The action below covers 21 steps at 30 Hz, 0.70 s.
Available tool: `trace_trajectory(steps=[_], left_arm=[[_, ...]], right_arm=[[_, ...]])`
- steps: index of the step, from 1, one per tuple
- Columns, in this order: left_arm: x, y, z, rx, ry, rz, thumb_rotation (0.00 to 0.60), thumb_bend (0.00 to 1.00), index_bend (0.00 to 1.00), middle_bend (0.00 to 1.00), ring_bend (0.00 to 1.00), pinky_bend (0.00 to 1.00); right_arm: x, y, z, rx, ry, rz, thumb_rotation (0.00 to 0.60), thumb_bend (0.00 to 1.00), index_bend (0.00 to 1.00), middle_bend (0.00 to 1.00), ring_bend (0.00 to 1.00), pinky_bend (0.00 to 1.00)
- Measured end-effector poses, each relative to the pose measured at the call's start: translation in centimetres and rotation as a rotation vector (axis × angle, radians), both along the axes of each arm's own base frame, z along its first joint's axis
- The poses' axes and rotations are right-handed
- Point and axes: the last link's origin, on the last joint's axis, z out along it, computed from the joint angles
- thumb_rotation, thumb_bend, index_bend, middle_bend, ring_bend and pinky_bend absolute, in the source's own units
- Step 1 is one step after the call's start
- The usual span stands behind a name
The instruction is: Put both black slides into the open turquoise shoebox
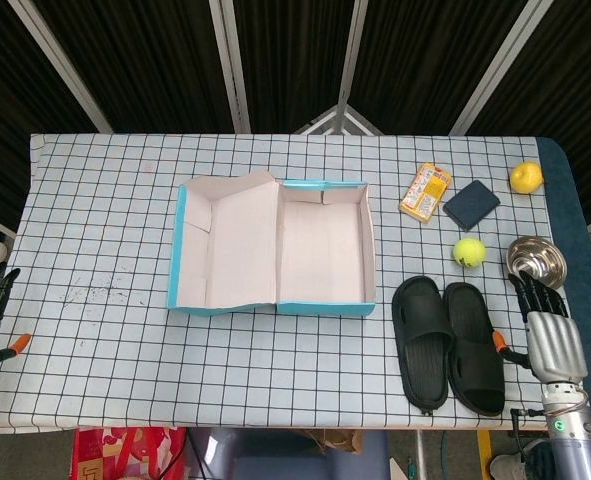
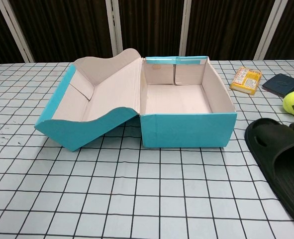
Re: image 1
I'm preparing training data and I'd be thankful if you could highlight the yellow retail blister package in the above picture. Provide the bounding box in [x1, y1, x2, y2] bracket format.
[398, 162, 453, 224]

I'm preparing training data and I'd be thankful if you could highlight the white screen frame post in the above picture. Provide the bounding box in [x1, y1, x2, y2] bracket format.
[209, 0, 251, 134]
[335, 0, 371, 134]
[7, 0, 114, 134]
[449, 0, 551, 135]

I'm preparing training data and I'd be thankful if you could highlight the dark blue table pad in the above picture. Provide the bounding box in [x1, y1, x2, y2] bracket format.
[534, 137, 591, 426]

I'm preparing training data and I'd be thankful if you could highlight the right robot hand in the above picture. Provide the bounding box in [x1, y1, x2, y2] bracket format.
[492, 270, 590, 386]

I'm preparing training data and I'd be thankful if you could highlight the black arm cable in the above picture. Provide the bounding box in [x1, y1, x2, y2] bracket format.
[509, 407, 549, 451]

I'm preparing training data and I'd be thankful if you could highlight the stainless steel bowl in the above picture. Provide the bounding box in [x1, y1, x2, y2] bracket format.
[505, 235, 568, 290]

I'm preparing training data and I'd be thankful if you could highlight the yellow lemon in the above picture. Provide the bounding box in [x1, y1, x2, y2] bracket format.
[509, 160, 545, 195]

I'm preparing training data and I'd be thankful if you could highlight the white grid tablecloth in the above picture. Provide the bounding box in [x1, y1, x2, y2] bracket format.
[0, 132, 584, 431]

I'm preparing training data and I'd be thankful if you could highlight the person leg in jeans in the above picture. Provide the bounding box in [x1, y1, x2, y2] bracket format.
[522, 442, 556, 480]

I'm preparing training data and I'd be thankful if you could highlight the brown paper bag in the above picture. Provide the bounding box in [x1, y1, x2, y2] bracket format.
[302, 428, 364, 454]

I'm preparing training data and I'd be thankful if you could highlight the yellow tennis ball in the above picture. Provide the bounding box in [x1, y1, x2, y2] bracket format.
[453, 237, 488, 269]

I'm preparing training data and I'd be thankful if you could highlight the metal table leg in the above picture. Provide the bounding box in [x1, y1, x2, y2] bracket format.
[413, 429, 429, 480]

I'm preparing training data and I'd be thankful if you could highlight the red patterned bag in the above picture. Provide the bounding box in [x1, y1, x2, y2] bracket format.
[72, 426, 189, 480]

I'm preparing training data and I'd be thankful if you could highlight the dark blue wallet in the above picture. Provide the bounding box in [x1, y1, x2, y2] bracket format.
[442, 180, 501, 232]

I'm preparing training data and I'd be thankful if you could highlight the light blue shoe box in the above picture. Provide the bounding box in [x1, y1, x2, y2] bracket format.
[167, 171, 378, 319]

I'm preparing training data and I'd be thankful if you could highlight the triangular metal screen foot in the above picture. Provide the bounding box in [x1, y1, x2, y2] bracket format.
[294, 103, 384, 135]

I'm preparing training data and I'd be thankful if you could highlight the black slipper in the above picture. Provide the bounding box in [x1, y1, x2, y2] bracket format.
[391, 275, 454, 415]
[442, 282, 506, 416]

